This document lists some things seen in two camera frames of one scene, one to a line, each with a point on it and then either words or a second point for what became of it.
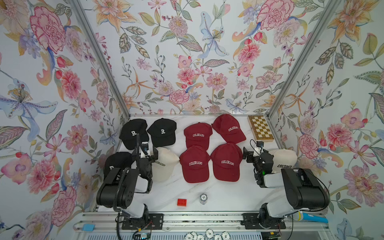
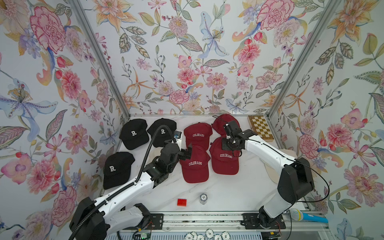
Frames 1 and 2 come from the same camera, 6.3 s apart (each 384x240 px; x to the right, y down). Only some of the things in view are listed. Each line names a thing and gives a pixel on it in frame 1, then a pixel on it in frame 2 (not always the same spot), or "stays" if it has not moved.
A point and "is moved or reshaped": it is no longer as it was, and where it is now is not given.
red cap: [226, 158] is moved or reshaped
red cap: [194, 161] stays
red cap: [198, 134] stays
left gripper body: [152, 158] to [181, 155]
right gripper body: [255, 161] to [227, 144]
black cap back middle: [163, 132] stays
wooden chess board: [260, 128] stays
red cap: [228, 128] stays
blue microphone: [299, 215] stays
